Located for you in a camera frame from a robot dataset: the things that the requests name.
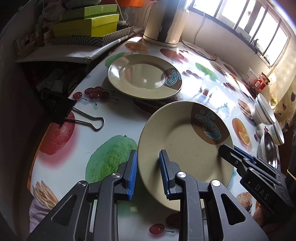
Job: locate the white bowl with grey stripes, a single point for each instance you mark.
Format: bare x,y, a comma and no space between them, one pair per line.
263,110
277,133

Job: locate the cream curtain with heart print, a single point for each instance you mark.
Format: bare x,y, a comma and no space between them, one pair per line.
284,88

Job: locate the pile of wooden pieces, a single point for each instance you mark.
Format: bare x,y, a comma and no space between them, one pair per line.
30,42

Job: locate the beige plate with brown patch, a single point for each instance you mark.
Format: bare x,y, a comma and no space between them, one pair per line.
138,76
185,148

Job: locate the window with dark frame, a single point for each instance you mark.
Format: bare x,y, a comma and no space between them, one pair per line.
254,20

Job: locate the stainless steel bowl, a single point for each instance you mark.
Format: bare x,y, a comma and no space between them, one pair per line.
268,148

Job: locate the thick green box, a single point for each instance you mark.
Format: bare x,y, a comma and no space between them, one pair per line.
87,26

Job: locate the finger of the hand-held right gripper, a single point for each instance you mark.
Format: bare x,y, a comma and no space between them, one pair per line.
242,152
229,154

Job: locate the white plastic cup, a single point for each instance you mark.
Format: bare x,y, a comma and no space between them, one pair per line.
249,75

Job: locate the orange box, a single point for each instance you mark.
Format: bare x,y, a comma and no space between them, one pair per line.
133,2

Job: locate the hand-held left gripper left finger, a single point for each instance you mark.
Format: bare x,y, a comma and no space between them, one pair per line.
132,176

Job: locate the glass jar with red label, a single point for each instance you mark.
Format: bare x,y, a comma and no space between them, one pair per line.
260,83

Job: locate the flat green box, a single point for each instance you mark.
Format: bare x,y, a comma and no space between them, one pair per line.
92,11

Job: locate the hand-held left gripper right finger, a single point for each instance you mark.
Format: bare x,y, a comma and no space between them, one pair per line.
164,176

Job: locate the black binder clip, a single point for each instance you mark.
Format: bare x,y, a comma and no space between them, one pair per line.
62,110

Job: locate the fruit printed table cover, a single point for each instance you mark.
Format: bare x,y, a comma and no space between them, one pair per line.
111,129

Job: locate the white and black kettle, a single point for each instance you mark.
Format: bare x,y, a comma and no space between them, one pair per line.
159,23

